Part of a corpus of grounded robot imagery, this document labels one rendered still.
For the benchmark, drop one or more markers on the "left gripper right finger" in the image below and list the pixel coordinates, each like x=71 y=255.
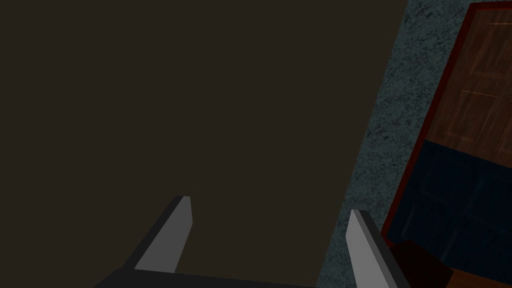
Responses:
x=366 y=252

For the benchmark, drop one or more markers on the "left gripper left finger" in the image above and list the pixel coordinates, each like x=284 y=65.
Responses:
x=166 y=240

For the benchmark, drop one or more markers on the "brown wooden panelled door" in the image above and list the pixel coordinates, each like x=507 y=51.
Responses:
x=468 y=120

